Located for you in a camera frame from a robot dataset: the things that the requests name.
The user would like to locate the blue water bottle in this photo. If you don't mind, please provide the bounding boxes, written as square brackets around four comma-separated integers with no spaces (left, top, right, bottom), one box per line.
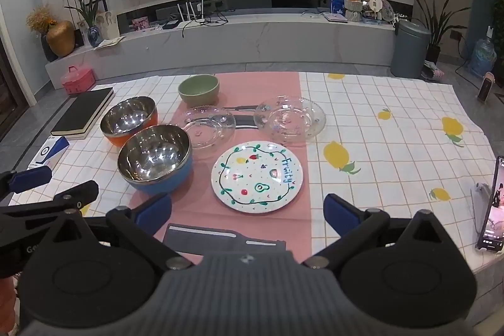
[468,38,497,77]

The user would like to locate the smartphone on stand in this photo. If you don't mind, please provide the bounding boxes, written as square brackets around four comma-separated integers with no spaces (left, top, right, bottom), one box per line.
[472,156,504,254]

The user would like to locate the black book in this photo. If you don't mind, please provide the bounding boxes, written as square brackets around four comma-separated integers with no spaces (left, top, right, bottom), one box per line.
[50,87,115,141]

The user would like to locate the small clear glass plate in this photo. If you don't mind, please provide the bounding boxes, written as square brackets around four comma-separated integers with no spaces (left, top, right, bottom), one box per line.
[179,105,237,150]

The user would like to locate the leafy plant on cabinet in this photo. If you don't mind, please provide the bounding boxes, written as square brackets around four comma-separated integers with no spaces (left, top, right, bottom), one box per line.
[484,0,504,45]

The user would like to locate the black cables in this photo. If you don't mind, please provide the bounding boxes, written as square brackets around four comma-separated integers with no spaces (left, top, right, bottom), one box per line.
[181,9,230,39]

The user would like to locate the black picture frame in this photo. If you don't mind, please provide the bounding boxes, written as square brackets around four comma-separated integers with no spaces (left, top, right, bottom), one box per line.
[89,0,109,26]

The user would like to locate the pink placemat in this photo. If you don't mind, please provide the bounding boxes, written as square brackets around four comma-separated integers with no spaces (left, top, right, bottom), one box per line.
[130,71,316,266]

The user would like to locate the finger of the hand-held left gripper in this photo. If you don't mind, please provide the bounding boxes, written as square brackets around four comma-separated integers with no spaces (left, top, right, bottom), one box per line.
[0,180,100,226]
[0,166,53,203]

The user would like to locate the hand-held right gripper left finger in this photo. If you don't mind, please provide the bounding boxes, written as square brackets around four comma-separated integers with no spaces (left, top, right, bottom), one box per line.
[50,192,193,271]

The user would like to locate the gold vase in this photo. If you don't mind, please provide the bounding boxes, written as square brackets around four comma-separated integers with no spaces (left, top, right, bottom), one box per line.
[46,20,76,58]

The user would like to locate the white drawing card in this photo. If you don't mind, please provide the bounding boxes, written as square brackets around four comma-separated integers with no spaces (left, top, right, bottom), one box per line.
[94,10,121,41]

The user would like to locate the white fruit-painted plate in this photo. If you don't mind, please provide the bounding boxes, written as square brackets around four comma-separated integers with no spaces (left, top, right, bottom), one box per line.
[211,140,305,213]

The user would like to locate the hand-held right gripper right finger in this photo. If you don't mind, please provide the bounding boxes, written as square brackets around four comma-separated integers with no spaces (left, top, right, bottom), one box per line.
[303,194,453,270]

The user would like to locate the blue steel bowl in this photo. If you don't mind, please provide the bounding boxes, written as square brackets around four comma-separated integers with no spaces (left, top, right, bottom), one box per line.
[117,124,194,195]

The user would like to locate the green ceramic bowl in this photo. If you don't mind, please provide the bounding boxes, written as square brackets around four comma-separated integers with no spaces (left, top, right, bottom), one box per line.
[178,74,220,106]

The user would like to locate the lemon-print checked tablecloth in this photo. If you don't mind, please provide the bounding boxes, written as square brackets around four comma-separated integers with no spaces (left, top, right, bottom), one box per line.
[8,72,497,276]

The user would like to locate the papers on shelf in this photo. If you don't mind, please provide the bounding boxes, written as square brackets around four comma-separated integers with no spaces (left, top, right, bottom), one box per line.
[94,37,126,50]

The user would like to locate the green plant in blue vase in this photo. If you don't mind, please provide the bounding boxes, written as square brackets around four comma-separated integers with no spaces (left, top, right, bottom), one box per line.
[65,0,107,48]

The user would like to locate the white and blue box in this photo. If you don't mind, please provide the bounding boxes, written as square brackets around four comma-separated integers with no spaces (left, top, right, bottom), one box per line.
[27,136,70,169]

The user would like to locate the pink small heater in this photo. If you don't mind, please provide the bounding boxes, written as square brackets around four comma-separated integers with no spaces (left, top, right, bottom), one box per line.
[478,71,495,100]

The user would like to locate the white router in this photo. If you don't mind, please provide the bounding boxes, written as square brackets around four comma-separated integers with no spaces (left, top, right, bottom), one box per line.
[175,0,209,24]

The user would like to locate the white round fan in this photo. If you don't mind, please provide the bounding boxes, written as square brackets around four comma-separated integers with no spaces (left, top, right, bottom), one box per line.
[366,0,383,20]

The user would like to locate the pink basket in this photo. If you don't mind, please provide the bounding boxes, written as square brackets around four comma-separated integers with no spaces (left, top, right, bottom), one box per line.
[62,65,96,95]

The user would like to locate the large clear glass plate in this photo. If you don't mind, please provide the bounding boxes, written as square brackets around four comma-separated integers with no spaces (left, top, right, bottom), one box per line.
[254,96,327,143]

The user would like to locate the grey trash bin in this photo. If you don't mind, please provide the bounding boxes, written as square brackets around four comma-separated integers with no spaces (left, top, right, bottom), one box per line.
[390,20,432,79]

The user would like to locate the tall potted plant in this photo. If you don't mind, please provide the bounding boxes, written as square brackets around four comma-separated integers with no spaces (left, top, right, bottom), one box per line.
[407,0,471,63]

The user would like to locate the pair of slippers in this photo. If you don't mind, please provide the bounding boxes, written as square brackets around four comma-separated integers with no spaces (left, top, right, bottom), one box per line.
[421,60,445,81]

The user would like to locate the orange steel bowl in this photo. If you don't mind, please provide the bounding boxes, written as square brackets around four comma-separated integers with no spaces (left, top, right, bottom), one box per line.
[100,97,159,148]

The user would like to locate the dried yellow flowers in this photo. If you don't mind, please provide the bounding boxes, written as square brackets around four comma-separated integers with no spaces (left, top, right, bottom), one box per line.
[26,5,58,33]

